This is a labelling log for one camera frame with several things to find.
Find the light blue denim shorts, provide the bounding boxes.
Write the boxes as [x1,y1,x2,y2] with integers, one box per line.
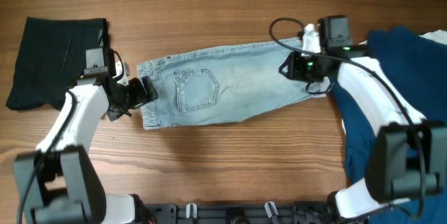
[138,41,330,130]

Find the dark blue garment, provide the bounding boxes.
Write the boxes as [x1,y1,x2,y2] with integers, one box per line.
[330,25,447,224]

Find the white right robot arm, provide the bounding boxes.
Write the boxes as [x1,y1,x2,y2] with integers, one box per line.
[279,20,446,223]

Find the black folded garment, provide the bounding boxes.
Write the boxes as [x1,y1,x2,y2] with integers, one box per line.
[6,17,109,111]

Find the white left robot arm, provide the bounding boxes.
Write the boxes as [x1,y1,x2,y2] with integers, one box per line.
[13,74,158,223]

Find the white garment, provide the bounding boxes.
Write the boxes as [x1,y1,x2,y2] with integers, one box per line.
[420,30,447,45]

